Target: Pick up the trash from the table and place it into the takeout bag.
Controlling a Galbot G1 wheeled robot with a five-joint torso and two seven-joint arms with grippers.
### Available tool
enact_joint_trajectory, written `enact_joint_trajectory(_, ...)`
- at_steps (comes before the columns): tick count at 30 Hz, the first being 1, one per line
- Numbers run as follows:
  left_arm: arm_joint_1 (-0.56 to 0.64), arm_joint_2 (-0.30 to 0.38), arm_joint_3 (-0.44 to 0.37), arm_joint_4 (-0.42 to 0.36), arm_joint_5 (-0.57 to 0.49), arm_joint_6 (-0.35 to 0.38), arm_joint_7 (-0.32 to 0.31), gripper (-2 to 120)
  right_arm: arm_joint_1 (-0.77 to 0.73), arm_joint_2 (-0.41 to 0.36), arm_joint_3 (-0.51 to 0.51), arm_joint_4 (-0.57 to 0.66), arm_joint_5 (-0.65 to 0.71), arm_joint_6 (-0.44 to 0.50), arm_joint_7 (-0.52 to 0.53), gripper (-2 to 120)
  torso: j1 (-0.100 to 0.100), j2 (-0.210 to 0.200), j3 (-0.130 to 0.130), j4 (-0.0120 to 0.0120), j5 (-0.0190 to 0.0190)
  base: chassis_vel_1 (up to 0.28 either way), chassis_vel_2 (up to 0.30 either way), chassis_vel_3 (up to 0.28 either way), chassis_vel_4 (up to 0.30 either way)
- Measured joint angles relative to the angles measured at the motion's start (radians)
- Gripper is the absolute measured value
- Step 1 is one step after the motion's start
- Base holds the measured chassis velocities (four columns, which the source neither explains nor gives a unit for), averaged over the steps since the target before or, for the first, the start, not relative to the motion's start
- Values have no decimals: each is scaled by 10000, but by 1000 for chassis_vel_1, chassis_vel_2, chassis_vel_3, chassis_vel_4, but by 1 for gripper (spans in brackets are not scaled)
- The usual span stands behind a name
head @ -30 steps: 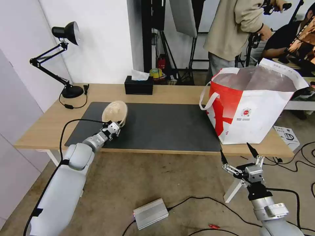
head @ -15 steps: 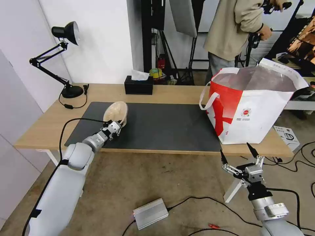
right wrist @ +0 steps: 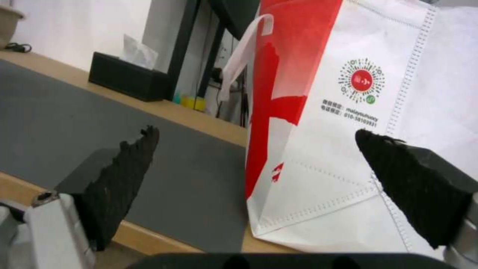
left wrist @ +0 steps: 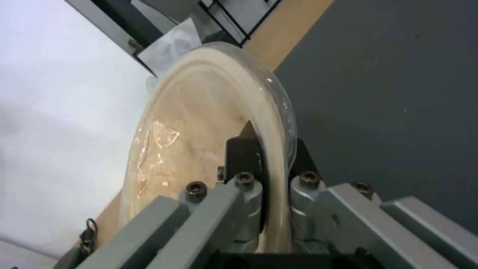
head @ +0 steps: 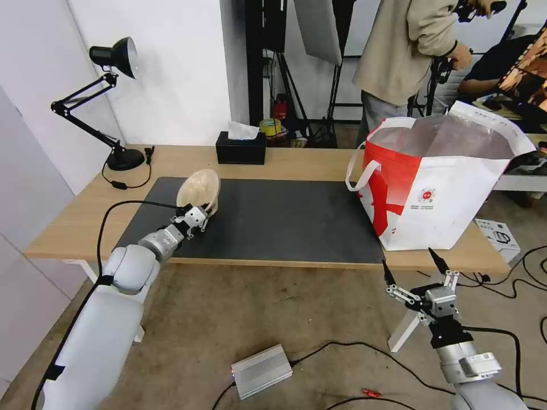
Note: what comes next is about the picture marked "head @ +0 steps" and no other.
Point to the seated person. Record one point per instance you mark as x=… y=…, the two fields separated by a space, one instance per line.
x=491 y=64

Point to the white and red takeout bag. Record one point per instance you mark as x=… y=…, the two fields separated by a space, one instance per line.
x=436 y=213

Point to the small red clip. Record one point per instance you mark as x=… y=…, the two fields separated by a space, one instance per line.
x=371 y=391

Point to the silver power supply box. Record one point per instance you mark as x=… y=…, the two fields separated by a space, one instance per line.
x=260 y=371

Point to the red canister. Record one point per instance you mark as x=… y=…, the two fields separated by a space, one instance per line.
x=282 y=106

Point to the black tissue box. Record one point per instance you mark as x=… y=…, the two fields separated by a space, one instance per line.
x=239 y=151

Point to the yellow green tape roll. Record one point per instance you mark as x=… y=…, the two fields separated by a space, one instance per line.
x=270 y=127

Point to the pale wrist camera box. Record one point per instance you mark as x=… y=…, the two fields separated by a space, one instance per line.
x=196 y=217
x=441 y=302

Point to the grey light reflector panel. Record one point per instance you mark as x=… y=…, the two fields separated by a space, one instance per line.
x=320 y=30

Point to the black metal rack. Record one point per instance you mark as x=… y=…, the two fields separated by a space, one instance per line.
x=271 y=25

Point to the clear plastic bowl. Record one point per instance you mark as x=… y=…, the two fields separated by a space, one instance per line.
x=198 y=185

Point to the white printed cardboard box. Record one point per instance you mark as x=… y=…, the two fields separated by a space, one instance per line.
x=498 y=235

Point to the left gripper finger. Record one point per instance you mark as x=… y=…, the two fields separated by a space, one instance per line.
x=201 y=229
x=180 y=218

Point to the black handheld camera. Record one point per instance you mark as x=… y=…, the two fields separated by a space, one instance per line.
x=466 y=8

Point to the black desk mat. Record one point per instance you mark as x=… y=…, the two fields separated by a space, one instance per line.
x=278 y=222

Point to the white tissue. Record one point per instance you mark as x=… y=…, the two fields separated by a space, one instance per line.
x=239 y=130

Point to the black desk lamp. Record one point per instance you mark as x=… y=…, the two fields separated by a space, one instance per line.
x=124 y=160

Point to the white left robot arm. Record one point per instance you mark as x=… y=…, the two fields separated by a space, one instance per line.
x=98 y=333

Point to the black light stand tripod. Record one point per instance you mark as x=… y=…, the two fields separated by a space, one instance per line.
x=295 y=92

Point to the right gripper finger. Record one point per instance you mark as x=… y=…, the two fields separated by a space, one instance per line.
x=448 y=279
x=399 y=294

